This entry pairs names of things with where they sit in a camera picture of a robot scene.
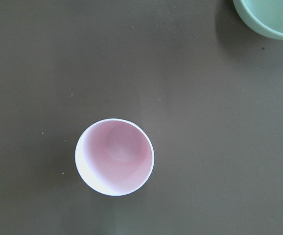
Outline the pink cup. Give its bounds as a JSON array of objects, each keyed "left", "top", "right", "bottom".
[{"left": 75, "top": 118, "right": 155, "bottom": 196}]

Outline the mint green bowl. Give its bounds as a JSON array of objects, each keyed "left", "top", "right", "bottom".
[{"left": 233, "top": 0, "right": 283, "bottom": 40}]

